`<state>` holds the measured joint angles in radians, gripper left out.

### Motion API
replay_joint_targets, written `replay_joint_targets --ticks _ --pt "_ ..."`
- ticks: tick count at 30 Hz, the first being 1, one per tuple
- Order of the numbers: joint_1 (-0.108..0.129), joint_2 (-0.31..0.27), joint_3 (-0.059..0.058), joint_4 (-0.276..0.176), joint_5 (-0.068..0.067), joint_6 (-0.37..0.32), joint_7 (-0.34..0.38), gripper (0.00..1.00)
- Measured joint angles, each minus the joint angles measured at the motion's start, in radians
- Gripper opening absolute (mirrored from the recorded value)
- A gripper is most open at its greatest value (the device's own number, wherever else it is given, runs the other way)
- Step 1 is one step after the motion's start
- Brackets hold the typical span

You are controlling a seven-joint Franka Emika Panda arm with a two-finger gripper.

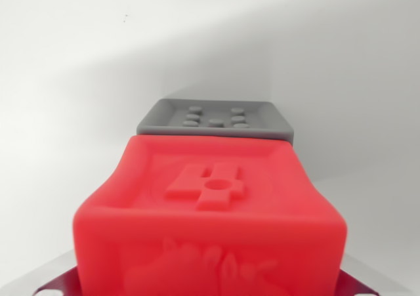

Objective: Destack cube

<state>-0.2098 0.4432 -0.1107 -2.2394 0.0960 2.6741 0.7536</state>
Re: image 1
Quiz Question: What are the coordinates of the grey embossed plastic cube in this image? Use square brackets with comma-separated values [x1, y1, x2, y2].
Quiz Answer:
[136, 98, 295, 146]

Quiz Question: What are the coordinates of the red embossed plastic cube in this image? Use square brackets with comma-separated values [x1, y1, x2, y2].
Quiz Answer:
[72, 135, 348, 296]

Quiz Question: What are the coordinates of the black-padded silver gripper left finger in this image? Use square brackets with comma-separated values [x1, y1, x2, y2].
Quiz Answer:
[12, 248, 83, 296]

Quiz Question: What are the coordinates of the black-padded silver gripper right finger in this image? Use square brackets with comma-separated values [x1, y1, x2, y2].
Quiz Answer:
[337, 252, 408, 296]

